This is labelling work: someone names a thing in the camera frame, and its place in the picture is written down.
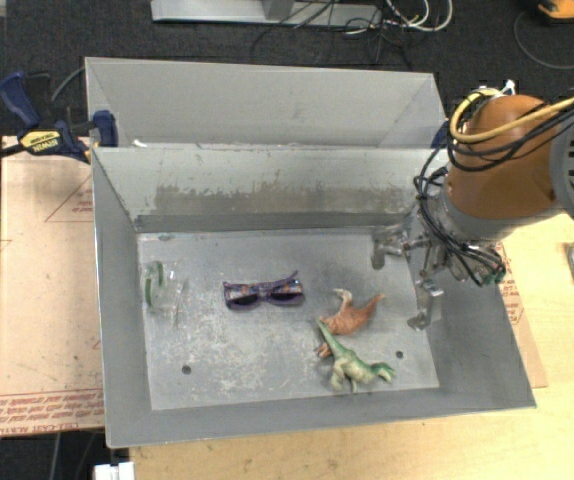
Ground grey metal bin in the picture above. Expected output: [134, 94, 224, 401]
[84, 56, 538, 450]

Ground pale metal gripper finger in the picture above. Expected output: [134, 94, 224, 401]
[407, 276, 446, 332]
[370, 224, 411, 271]

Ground green toy dinosaur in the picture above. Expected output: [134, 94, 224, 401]
[314, 317, 397, 395]

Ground orange-brown toy dinosaur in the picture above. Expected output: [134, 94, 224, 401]
[316, 287, 386, 337]

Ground brown cardboard board, red print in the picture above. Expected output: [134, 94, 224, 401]
[0, 135, 550, 440]

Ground purple sunglasses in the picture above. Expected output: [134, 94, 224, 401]
[221, 270, 306, 312]

